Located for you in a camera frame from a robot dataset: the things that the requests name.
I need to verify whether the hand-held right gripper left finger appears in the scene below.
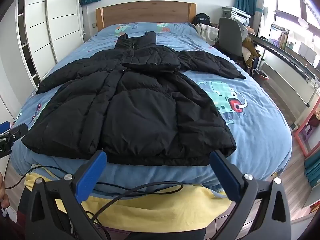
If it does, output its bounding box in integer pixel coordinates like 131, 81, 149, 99
25, 150, 110, 240

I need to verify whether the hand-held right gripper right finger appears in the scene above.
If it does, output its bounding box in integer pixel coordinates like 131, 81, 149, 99
209, 149, 292, 240

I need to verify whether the black puffer coat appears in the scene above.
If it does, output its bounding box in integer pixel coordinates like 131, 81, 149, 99
21, 31, 247, 167

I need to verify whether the person's left hand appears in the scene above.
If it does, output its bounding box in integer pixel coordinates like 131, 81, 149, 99
0, 174, 10, 209

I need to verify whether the bed with blue printed duvet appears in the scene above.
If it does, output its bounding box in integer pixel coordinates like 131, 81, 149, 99
10, 22, 293, 200

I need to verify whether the yellow blanket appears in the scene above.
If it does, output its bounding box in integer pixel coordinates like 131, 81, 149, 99
24, 172, 233, 233

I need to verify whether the pink stool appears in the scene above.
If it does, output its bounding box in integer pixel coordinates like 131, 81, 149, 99
294, 105, 320, 158

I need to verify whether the grey trash bin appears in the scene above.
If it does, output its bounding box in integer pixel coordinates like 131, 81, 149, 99
254, 69, 269, 85

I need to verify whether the white wardrobe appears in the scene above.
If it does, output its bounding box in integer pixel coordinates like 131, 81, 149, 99
15, 0, 84, 89

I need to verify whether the mustard garment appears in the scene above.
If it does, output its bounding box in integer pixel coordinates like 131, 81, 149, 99
241, 34, 260, 68

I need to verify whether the grey chair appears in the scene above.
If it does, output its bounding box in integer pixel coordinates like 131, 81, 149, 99
219, 17, 249, 58

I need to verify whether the beige cloth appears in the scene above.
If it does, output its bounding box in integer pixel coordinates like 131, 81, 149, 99
195, 24, 219, 46

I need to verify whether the black backpack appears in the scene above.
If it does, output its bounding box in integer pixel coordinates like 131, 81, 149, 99
195, 13, 212, 26

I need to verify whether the white printer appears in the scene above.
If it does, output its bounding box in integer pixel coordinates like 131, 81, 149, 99
222, 6, 251, 27

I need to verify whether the wooden headboard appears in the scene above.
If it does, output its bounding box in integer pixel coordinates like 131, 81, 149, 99
96, 1, 197, 32

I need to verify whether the black cable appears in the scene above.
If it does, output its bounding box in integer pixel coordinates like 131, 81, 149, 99
5, 165, 185, 230

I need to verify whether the grey metal rail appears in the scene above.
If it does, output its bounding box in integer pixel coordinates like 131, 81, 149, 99
250, 34, 320, 85

